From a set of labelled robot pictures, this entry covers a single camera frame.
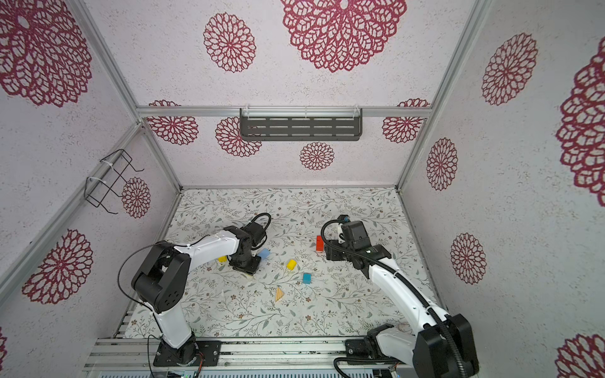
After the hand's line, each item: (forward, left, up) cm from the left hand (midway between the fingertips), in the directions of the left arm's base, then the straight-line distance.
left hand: (247, 273), depth 91 cm
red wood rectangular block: (+12, -28, +1) cm, 31 cm away
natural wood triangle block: (-8, -13, 0) cm, 15 cm away
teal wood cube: (-3, -23, +1) cm, 23 cm away
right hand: (+5, -32, +14) cm, 35 cm away
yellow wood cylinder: (+3, -17, +1) cm, 17 cm away
